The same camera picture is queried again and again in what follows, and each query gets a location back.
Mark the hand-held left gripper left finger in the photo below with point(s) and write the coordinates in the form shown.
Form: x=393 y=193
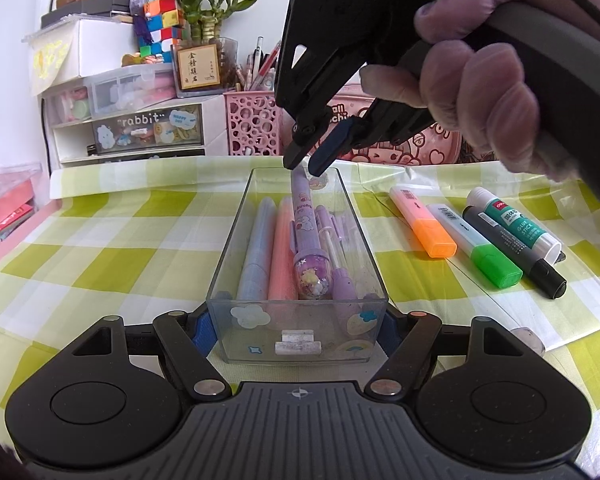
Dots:
x=202 y=332

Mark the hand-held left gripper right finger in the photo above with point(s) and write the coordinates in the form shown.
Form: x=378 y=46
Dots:
x=386 y=330

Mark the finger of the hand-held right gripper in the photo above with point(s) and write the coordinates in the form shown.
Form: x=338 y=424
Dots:
x=330 y=150
x=300 y=135

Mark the clear plastic box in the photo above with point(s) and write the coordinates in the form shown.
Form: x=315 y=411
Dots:
x=250 y=330

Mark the purple mechanical pencil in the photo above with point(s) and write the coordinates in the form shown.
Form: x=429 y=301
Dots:
x=342 y=285

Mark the purple cartoon pen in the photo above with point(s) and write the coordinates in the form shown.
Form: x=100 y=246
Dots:
x=307 y=240

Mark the pale blue highlighter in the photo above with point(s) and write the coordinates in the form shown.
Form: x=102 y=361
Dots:
x=257 y=250

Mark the pink highlighter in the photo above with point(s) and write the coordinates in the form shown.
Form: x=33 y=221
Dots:
x=282 y=250

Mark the orange cap highlighter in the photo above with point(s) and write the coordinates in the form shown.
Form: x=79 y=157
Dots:
x=425 y=225

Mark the green cap highlighter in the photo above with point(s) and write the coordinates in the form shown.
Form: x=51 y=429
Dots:
x=480 y=255

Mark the black marker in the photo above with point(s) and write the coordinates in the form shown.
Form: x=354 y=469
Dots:
x=525 y=260

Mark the white teal glue stick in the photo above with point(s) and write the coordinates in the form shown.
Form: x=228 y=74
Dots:
x=515 y=225

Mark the person's right hand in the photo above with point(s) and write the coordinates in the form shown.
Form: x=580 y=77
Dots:
x=480 y=95

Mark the pink mesh pen holder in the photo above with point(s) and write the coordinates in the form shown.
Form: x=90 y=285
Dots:
x=252 y=122

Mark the bunch of pens in mesh holder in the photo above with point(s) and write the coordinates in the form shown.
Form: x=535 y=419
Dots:
x=257 y=67

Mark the white drawer organizer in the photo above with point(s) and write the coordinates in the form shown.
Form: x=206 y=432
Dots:
x=210 y=125

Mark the pink cartoon pencil case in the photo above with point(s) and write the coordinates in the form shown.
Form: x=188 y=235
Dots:
x=430 y=150

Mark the glass planter with label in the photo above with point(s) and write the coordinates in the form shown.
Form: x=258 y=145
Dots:
x=197 y=67

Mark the green checked tablecloth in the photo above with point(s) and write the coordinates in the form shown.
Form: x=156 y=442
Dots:
x=105 y=240

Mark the green bamboo plant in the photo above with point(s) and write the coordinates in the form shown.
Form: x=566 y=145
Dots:
x=205 y=5

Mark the white eraser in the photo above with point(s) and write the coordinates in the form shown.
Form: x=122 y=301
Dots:
x=527 y=340

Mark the colourful puzzle cube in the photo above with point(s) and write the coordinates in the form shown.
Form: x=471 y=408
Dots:
x=162 y=20

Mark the clear drawer unit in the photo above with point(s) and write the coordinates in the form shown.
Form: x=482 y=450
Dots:
x=125 y=90

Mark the white cardboard box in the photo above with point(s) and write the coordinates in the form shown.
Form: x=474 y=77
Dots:
x=100 y=45

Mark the stack of red pink books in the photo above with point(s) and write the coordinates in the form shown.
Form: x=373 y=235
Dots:
x=5 y=210

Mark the black flat box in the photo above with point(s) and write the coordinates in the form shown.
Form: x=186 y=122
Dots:
x=90 y=9

